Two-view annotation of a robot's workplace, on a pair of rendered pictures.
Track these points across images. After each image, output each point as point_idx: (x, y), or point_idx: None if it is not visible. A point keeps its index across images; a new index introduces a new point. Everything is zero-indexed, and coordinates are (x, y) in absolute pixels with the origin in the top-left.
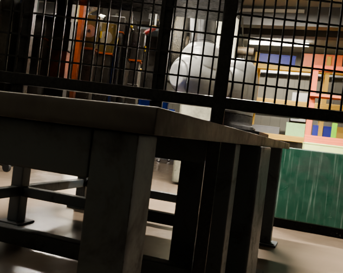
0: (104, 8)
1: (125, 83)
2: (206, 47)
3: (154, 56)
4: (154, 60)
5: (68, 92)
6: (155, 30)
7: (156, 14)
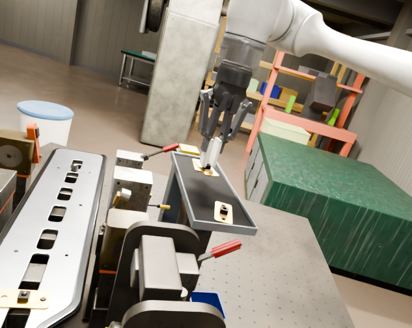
0: (130, 327)
1: None
2: None
3: (205, 233)
4: (204, 240)
5: None
6: (232, 233)
7: (219, 145)
